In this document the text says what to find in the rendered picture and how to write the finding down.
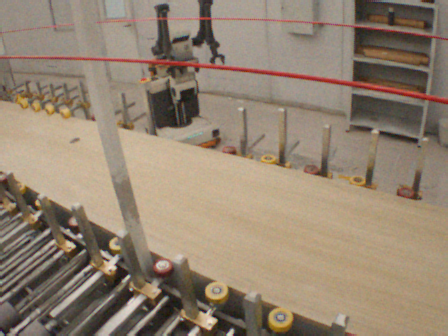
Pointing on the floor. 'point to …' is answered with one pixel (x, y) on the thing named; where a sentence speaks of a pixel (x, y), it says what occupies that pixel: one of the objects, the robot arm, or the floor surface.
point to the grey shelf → (390, 114)
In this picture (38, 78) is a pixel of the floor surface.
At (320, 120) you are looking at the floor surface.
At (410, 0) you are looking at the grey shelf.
